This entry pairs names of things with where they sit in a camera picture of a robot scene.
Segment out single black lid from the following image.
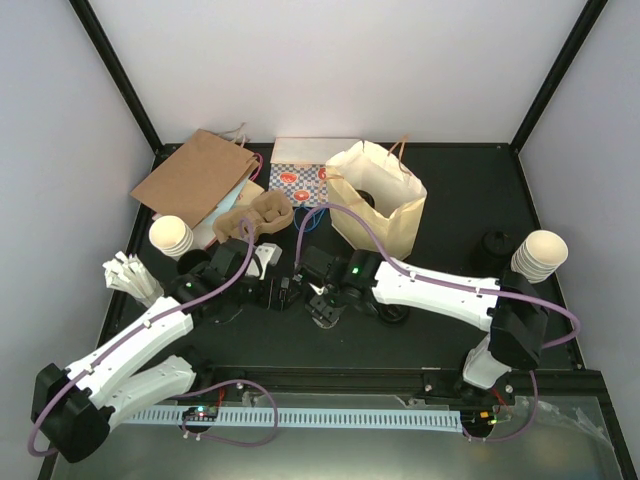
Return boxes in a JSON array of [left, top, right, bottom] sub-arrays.
[[378, 305, 410, 327], [354, 189, 375, 208]]

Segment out cream paper bag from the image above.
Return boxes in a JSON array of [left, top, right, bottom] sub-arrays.
[[325, 136, 427, 260]]

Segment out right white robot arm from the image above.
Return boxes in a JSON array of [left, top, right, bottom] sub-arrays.
[[295, 247, 548, 403]]

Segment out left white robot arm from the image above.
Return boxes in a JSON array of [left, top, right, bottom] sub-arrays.
[[31, 239, 290, 463]]

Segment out light blue paper bag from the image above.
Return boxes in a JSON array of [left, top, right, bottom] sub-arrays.
[[217, 179, 264, 209]]

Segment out blue checkered bakery bag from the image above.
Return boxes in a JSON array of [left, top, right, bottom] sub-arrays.
[[269, 137, 358, 228]]

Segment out left white cup stack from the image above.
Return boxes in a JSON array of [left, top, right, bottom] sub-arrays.
[[148, 215, 194, 259]]

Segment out white cup stack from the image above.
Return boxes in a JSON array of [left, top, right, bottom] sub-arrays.
[[510, 230, 569, 284], [148, 215, 194, 259]]

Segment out brown kraft paper bag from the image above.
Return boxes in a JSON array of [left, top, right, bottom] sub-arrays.
[[131, 129, 258, 227]]

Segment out small green circuit board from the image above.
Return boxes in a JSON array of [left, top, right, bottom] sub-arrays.
[[182, 406, 219, 422]]

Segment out crumpled white paper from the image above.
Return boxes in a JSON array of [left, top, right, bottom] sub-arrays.
[[102, 251, 164, 308]]

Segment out right white cup stack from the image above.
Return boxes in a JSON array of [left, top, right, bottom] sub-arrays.
[[510, 230, 569, 284]]

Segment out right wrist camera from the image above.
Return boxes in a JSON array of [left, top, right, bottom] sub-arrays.
[[294, 273, 327, 296]]

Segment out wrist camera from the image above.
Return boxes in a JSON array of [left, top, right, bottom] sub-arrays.
[[294, 273, 327, 296], [246, 243, 282, 280]]

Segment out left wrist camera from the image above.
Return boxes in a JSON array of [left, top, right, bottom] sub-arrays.
[[246, 243, 282, 280]]

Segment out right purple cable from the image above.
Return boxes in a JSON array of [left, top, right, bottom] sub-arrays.
[[294, 203, 582, 444]]

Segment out purple cable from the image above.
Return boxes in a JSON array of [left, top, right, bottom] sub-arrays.
[[27, 218, 281, 459], [294, 203, 582, 444]]

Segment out light blue cable duct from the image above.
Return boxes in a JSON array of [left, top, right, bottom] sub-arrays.
[[125, 405, 462, 433]]

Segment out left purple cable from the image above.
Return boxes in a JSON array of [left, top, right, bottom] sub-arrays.
[[27, 218, 281, 459]]

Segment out left black frame post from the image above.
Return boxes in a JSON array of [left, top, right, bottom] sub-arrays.
[[69, 0, 163, 153]]

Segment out black frame post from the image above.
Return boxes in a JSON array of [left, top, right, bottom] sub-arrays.
[[510, 0, 610, 149], [69, 0, 163, 153]]

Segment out right black frame post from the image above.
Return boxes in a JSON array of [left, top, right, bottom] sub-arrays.
[[510, 0, 610, 149]]

